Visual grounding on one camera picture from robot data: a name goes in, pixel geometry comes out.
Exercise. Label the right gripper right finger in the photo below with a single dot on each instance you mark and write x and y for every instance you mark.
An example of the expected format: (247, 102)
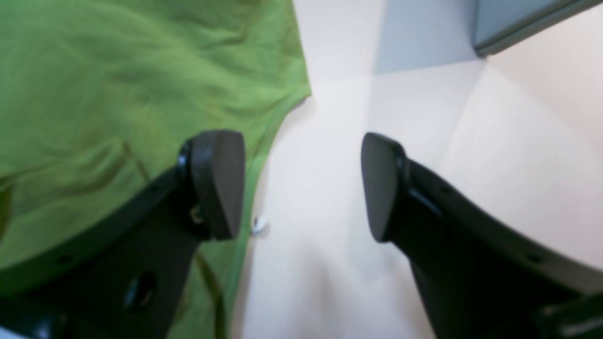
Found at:
(477, 278)

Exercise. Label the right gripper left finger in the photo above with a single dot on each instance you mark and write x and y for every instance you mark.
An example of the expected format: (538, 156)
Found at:
(123, 277)

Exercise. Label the green T-shirt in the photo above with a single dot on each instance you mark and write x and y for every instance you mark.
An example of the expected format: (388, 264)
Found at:
(97, 97)

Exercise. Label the small white tag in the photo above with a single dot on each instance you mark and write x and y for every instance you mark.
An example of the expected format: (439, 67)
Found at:
(259, 225)

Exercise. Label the grey tray at table corner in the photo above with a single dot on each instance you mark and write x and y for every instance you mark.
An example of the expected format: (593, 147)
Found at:
(500, 24)

